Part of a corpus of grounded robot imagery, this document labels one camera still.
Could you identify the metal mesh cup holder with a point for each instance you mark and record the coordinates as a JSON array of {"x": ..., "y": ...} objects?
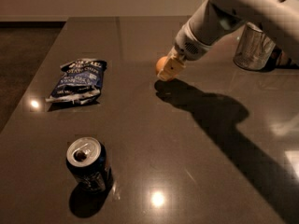
[{"x": 254, "y": 48}]

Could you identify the orange fruit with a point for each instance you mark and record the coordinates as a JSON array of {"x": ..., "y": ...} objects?
[{"x": 160, "y": 64}]

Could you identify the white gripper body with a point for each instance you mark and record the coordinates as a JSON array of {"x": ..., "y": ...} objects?
[{"x": 191, "y": 48}]

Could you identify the blue pepsi can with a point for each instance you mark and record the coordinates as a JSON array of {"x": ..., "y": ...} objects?
[{"x": 86, "y": 159}]

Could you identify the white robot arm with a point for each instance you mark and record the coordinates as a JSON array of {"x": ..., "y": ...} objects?
[{"x": 279, "y": 19}]

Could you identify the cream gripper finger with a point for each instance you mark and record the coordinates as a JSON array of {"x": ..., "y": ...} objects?
[{"x": 174, "y": 64}]

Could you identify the blue potato chips bag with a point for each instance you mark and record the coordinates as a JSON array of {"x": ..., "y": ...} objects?
[{"x": 81, "y": 82}]

